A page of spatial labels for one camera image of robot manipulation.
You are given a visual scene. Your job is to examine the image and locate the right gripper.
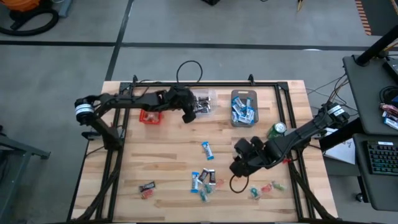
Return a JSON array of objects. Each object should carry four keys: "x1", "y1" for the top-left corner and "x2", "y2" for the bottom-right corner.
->
[{"x1": 233, "y1": 136, "x2": 272, "y2": 169}]

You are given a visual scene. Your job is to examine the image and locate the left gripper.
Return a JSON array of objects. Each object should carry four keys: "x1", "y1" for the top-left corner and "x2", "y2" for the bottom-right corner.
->
[{"x1": 160, "y1": 91, "x2": 198, "y2": 124}]

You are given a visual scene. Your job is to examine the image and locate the spare candy pack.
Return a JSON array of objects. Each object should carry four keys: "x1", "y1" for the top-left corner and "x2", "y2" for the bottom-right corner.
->
[
  {"x1": 379, "y1": 103, "x2": 398, "y2": 116},
  {"x1": 382, "y1": 116, "x2": 398, "y2": 130}
]

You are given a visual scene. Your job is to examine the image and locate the green soda can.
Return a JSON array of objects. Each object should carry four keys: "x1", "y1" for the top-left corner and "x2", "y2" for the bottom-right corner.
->
[{"x1": 266, "y1": 121, "x2": 288, "y2": 140}]

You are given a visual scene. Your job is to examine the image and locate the clear plastic bin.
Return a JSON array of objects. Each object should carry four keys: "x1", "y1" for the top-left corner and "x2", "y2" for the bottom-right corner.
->
[{"x1": 191, "y1": 88, "x2": 218, "y2": 118}]

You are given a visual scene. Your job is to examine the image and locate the red plastic basket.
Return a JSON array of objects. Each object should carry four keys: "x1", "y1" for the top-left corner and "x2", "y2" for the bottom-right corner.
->
[{"x1": 139, "y1": 108, "x2": 164, "y2": 126}]

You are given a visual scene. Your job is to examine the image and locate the grey plastic bin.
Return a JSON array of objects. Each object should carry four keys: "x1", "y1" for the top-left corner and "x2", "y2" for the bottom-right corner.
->
[{"x1": 231, "y1": 89, "x2": 259, "y2": 128}]

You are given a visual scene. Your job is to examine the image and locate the white paper sheet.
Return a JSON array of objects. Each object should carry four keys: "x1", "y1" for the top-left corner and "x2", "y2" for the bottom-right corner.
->
[{"x1": 323, "y1": 127, "x2": 357, "y2": 165}]

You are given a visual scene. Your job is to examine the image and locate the grey desk top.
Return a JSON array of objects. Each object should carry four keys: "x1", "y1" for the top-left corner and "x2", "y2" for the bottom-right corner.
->
[
  {"x1": 353, "y1": 133, "x2": 398, "y2": 212},
  {"x1": 342, "y1": 54, "x2": 398, "y2": 136}
]

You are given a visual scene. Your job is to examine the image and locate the backlit black keyboard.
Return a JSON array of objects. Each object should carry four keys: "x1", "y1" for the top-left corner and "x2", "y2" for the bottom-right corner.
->
[{"x1": 366, "y1": 140, "x2": 398, "y2": 177}]

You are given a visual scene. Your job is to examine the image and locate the grey flat floor object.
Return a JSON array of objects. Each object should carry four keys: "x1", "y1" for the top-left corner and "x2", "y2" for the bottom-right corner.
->
[{"x1": 57, "y1": 0, "x2": 74, "y2": 18}]

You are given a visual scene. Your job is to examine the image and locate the black laptop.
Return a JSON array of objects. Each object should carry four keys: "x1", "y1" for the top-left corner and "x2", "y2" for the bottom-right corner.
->
[{"x1": 382, "y1": 57, "x2": 398, "y2": 83}]

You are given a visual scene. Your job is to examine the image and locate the grey metal side table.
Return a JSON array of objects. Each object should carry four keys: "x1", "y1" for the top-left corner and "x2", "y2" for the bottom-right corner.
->
[{"x1": 0, "y1": 124, "x2": 52, "y2": 224}]

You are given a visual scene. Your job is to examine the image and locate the black floor mat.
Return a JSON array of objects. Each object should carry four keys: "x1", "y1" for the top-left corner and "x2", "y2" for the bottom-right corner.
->
[{"x1": 362, "y1": 0, "x2": 398, "y2": 37}]

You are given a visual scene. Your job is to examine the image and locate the orange vacuum cleaner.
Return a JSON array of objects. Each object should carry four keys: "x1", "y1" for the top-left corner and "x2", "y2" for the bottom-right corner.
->
[{"x1": 0, "y1": 0, "x2": 41, "y2": 12}]

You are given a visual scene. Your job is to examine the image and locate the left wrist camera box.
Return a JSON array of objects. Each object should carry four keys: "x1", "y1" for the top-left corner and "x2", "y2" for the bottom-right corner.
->
[{"x1": 169, "y1": 85, "x2": 193, "y2": 101}]

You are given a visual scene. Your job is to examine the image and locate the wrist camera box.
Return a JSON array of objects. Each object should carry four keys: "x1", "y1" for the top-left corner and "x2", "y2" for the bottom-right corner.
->
[
  {"x1": 169, "y1": 85, "x2": 193, "y2": 101},
  {"x1": 229, "y1": 161, "x2": 249, "y2": 179}
]

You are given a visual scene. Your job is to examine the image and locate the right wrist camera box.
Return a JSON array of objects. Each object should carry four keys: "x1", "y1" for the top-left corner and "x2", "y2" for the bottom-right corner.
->
[{"x1": 229, "y1": 161, "x2": 249, "y2": 179}]

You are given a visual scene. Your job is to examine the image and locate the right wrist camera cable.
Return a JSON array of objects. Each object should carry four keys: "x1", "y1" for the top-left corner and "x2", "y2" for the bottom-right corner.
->
[{"x1": 229, "y1": 174, "x2": 250, "y2": 194}]

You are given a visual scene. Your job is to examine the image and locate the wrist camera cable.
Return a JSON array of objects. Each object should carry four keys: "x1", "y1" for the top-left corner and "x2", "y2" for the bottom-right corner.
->
[
  {"x1": 229, "y1": 174, "x2": 250, "y2": 194},
  {"x1": 175, "y1": 60, "x2": 204, "y2": 91}
]

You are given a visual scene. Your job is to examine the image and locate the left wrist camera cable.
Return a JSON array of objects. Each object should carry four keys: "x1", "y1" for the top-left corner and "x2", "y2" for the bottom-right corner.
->
[{"x1": 175, "y1": 60, "x2": 204, "y2": 91}]

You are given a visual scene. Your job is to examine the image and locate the black power cables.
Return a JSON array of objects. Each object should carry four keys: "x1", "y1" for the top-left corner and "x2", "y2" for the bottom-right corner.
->
[{"x1": 306, "y1": 73, "x2": 358, "y2": 113}]

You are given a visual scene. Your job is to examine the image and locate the coiled black cable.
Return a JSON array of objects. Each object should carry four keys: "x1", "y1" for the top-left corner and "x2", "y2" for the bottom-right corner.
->
[{"x1": 379, "y1": 85, "x2": 398, "y2": 105}]

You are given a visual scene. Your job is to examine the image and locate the black diagonal post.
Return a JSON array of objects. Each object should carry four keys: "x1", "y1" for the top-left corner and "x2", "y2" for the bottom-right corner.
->
[{"x1": 355, "y1": 24, "x2": 398, "y2": 67}]

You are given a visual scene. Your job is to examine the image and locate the black vacuum hose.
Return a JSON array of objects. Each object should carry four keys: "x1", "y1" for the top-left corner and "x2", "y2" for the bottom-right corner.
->
[{"x1": 0, "y1": 7, "x2": 60, "y2": 37}]

